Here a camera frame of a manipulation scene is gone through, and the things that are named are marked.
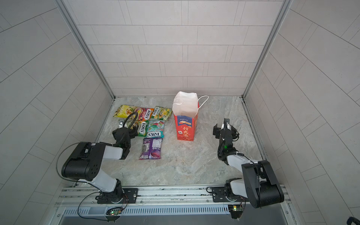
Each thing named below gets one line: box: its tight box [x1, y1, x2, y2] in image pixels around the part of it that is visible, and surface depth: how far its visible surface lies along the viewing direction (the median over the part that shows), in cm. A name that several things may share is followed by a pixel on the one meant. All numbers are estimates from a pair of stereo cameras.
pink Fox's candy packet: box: [135, 107, 155, 121], surface depth 107 cm
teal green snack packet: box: [145, 120, 165, 139], surface depth 95 cm
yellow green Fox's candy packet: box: [152, 105, 173, 121], surface depth 104 cm
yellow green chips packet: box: [112, 105, 138, 118], surface depth 104 cm
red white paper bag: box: [172, 91, 210, 142], surface depth 87 cm
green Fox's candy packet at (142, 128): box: [137, 120, 149, 137], surface depth 96 cm
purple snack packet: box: [139, 137, 163, 160], surface depth 86 cm
